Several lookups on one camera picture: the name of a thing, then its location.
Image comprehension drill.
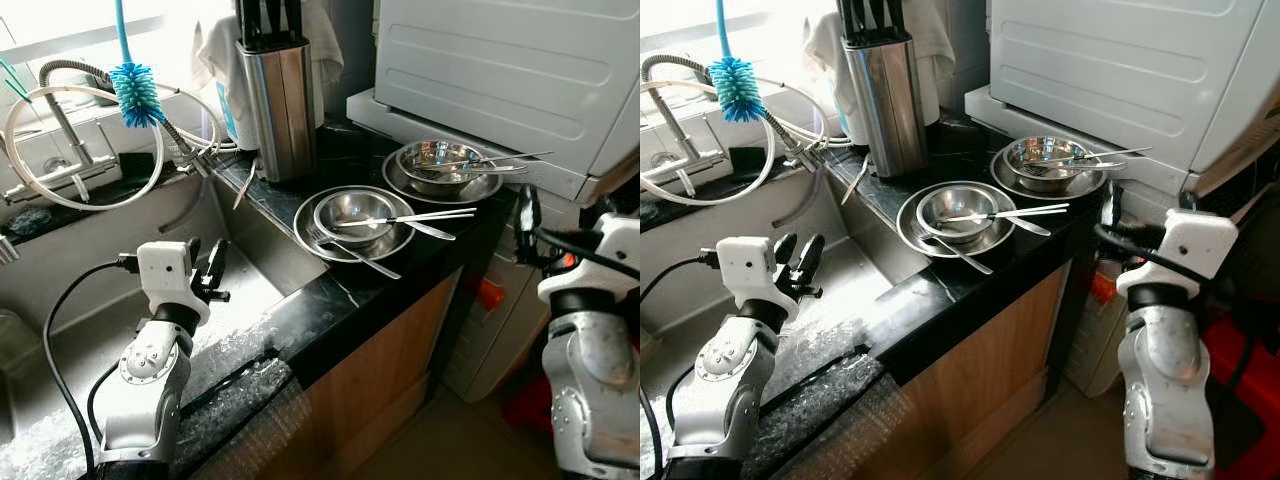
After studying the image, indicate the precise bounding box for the blue bottle brush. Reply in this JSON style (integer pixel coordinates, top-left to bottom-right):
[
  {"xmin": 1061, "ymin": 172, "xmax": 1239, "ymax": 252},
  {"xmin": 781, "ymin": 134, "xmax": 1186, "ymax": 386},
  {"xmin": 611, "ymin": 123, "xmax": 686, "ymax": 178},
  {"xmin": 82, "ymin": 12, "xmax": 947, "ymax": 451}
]
[
  {"xmin": 708, "ymin": 0, "xmax": 767, "ymax": 125},
  {"xmin": 108, "ymin": 0, "xmax": 169, "ymax": 129}
]

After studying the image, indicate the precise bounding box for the slim metal utensil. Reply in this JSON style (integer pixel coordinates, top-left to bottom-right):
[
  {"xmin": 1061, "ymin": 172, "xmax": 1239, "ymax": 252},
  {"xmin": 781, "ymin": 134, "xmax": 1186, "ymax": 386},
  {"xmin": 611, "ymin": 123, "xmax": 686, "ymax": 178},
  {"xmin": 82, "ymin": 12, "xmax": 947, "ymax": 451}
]
[
  {"xmin": 840, "ymin": 152, "xmax": 871, "ymax": 206},
  {"xmin": 232, "ymin": 160, "xmax": 259, "ymax": 211}
]

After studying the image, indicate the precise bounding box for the white plastic hose loop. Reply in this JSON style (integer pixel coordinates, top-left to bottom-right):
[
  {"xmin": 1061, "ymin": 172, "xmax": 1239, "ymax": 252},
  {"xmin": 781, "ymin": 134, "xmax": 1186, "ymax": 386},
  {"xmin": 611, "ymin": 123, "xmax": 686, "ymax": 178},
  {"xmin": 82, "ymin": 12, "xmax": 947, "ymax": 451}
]
[
  {"xmin": 640, "ymin": 80, "xmax": 778, "ymax": 207},
  {"xmin": 2, "ymin": 84, "xmax": 167, "ymax": 212}
]

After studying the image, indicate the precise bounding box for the thin white tube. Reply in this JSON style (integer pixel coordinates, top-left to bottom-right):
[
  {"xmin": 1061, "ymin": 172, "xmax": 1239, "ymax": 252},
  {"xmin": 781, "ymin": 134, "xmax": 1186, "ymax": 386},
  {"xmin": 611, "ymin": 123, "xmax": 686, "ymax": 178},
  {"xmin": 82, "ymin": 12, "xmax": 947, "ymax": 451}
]
[
  {"xmin": 165, "ymin": 85, "xmax": 243, "ymax": 154},
  {"xmin": 768, "ymin": 80, "xmax": 853, "ymax": 149}
]

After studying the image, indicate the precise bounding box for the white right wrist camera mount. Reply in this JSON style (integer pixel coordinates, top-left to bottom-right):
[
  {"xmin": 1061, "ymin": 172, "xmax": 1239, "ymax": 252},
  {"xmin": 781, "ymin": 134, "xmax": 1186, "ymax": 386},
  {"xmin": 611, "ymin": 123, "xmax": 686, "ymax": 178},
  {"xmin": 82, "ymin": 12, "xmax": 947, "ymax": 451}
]
[
  {"xmin": 537, "ymin": 212, "xmax": 641, "ymax": 307},
  {"xmin": 1117, "ymin": 207, "xmax": 1241, "ymax": 303}
]

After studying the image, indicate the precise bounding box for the chrome kitchen faucet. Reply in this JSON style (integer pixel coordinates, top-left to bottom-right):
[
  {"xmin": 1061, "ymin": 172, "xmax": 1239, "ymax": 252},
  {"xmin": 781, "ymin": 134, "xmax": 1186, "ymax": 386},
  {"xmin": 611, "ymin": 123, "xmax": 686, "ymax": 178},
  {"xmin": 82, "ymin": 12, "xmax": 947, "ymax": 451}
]
[
  {"xmin": 0, "ymin": 60, "xmax": 123, "ymax": 208},
  {"xmin": 640, "ymin": 55, "xmax": 738, "ymax": 201}
]

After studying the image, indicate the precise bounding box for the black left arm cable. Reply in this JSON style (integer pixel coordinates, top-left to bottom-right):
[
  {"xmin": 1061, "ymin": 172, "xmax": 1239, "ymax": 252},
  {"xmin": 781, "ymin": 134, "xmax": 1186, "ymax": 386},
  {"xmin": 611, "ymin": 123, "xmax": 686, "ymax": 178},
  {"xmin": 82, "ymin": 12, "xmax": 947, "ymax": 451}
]
[
  {"xmin": 640, "ymin": 255, "xmax": 721, "ymax": 471},
  {"xmin": 42, "ymin": 255, "xmax": 139, "ymax": 480}
]

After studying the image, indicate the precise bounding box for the flexible metal sprayer hose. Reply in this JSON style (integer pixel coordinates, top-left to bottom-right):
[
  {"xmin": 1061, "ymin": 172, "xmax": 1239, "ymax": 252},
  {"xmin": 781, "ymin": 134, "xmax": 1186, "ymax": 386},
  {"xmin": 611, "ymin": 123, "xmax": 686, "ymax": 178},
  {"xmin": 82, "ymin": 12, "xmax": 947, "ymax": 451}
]
[
  {"xmin": 640, "ymin": 54, "xmax": 831, "ymax": 173},
  {"xmin": 38, "ymin": 58, "xmax": 229, "ymax": 181}
]

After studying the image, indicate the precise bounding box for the stainless steel sink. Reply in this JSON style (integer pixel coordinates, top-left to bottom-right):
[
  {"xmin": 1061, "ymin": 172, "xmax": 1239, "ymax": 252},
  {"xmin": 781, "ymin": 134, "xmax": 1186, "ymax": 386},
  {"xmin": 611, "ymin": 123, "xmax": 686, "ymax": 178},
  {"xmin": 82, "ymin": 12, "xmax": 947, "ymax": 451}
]
[
  {"xmin": 640, "ymin": 158, "xmax": 936, "ymax": 471},
  {"xmin": 0, "ymin": 165, "xmax": 331, "ymax": 480}
]

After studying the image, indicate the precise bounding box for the thin teal plastic stick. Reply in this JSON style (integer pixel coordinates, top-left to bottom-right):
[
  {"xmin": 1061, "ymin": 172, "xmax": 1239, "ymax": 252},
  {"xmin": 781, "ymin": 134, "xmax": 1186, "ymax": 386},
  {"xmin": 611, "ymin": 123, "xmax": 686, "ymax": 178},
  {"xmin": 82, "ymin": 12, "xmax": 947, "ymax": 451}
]
[{"xmin": 0, "ymin": 57, "xmax": 31, "ymax": 102}]

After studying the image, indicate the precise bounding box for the stainless steel bowl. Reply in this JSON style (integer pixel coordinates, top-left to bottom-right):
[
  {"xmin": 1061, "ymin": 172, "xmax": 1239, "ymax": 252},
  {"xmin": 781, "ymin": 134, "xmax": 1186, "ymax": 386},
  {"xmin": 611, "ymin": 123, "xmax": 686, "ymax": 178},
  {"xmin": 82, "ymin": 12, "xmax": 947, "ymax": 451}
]
[
  {"xmin": 313, "ymin": 190, "xmax": 401, "ymax": 251},
  {"xmin": 916, "ymin": 185, "xmax": 1001, "ymax": 245},
  {"xmin": 397, "ymin": 140, "xmax": 489, "ymax": 197},
  {"xmin": 1003, "ymin": 136, "xmax": 1091, "ymax": 194}
]

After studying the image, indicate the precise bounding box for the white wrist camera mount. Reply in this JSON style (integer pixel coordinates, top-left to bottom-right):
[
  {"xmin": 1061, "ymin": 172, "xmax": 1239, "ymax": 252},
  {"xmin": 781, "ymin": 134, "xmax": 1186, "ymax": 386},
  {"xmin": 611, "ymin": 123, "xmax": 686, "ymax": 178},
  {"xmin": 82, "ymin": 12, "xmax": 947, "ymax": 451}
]
[
  {"xmin": 716, "ymin": 234, "xmax": 803, "ymax": 323},
  {"xmin": 537, "ymin": 212, "xmax": 641, "ymax": 307},
  {"xmin": 1117, "ymin": 207, "xmax": 1241, "ymax": 303},
  {"xmin": 135, "ymin": 240, "xmax": 213, "ymax": 327}
]

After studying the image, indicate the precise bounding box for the clear bubble wrap sheet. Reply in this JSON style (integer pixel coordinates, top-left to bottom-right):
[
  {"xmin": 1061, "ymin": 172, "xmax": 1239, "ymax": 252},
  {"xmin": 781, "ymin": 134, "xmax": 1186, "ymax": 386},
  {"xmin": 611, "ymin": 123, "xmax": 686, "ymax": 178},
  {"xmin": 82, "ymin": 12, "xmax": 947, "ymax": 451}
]
[
  {"xmin": 640, "ymin": 290, "xmax": 916, "ymax": 480},
  {"xmin": 0, "ymin": 285, "xmax": 313, "ymax": 480}
]

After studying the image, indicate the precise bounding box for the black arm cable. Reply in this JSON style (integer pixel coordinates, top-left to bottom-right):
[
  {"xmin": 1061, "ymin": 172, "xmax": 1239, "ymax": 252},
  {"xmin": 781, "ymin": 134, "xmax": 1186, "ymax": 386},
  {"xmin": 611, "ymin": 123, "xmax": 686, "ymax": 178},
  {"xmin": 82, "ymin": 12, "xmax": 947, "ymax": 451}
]
[
  {"xmin": 42, "ymin": 255, "xmax": 139, "ymax": 480},
  {"xmin": 525, "ymin": 228, "xmax": 641, "ymax": 281},
  {"xmin": 640, "ymin": 255, "xmax": 721, "ymax": 471},
  {"xmin": 1093, "ymin": 228, "xmax": 1206, "ymax": 289}
]

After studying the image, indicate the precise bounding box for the stainless steel knife block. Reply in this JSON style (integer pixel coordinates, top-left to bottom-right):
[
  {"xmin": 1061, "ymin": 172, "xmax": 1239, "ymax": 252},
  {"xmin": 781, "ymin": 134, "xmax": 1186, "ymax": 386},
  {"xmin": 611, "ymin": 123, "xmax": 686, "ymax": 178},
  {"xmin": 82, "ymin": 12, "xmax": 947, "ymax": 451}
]
[
  {"xmin": 236, "ymin": 38, "xmax": 319, "ymax": 184},
  {"xmin": 842, "ymin": 32, "xmax": 929, "ymax": 179}
]

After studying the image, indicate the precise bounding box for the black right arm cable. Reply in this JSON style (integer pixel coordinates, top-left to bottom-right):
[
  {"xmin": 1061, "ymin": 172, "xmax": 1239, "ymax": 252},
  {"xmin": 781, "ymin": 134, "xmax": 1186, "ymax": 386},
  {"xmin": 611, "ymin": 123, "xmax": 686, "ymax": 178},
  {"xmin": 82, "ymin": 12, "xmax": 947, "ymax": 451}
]
[
  {"xmin": 1093, "ymin": 228, "xmax": 1206, "ymax": 289},
  {"xmin": 525, "ymin": 228, "xmax": 641, "ymax": 281}
]

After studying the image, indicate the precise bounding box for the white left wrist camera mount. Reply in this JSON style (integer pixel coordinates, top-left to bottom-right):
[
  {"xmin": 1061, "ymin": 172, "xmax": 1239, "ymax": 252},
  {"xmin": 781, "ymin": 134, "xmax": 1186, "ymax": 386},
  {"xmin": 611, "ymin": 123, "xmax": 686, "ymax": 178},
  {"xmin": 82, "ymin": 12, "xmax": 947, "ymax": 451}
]
[
  {"xmin": 135, "ymin": 240, "xmax": 213, "ymax": 327},
  {"xmin": 716, "ymin": 234, "xmax": 803, "ymax": 323}
]

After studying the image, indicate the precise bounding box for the white ribbed appliance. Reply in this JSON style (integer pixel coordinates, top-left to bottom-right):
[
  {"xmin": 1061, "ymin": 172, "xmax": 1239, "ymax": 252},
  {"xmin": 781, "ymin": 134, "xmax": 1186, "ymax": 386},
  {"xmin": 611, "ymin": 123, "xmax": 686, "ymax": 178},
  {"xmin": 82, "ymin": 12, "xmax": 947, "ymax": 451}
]
[
  {"xmin": 963, "ymin": 0, "xmax": 1280, "ymax": 199},
  {"xmin": 345, "ymin": 0, "xmax": 641, "ymax": 208}
]

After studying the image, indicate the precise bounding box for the white towel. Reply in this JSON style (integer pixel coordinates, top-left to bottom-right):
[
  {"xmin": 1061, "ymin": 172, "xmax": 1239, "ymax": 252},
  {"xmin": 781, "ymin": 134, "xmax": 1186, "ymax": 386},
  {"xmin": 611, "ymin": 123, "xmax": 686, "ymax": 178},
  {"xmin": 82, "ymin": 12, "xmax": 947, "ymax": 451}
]
[
  {"xmin": 193, "ymin": 0, "xmax": 346, "ymax": 106},
  {"xmin": 803, "ymin": 0, "xmax": 956, "ymax": 101}
]

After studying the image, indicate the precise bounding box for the stainless steel plate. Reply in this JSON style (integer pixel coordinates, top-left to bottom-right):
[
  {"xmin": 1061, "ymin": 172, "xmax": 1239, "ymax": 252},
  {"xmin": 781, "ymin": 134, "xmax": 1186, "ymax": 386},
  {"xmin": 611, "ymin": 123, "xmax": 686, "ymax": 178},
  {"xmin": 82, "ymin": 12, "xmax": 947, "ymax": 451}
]
[
  {"xmin": 293, "ymin": 184, "xmax": 419, "ymax": 264},
  {"xmin": 896, "ymin": 180, "xmax": 1019, "ymax": 259},
  {"xmin": 382, "ymin": 147, "xmax": 504, "ymax": 207},
  {"xmin": 990, "ymin": 143, "xmax": 1109, "ymax": 201}
]

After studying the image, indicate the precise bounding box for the red plastic stool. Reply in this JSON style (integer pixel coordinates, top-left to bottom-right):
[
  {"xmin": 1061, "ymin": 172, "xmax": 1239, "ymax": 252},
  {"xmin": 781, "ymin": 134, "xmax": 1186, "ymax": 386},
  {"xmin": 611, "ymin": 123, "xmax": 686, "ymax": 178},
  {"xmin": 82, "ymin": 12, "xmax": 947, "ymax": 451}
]
[
  {"xmin": 500, "ymin": 372, "xmax": 557, "ymax": 433},
  {"xmin": 1195, "ymin": 310, "xmax": 1280, "ymax": 480}
]

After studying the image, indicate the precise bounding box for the wooden kitchen base cabinet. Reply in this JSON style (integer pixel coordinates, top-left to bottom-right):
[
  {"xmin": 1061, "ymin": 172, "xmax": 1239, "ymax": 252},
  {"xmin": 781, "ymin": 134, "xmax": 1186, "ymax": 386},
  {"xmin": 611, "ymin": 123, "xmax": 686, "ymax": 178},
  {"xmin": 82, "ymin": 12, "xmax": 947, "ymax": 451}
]
[
  {"xmin": 880, "ymin": 262, "xmax": 1069, "ymax": 480},
  {"xmin": 190, "ymin": 265, "xmax": 463, "ymax": 480}
]

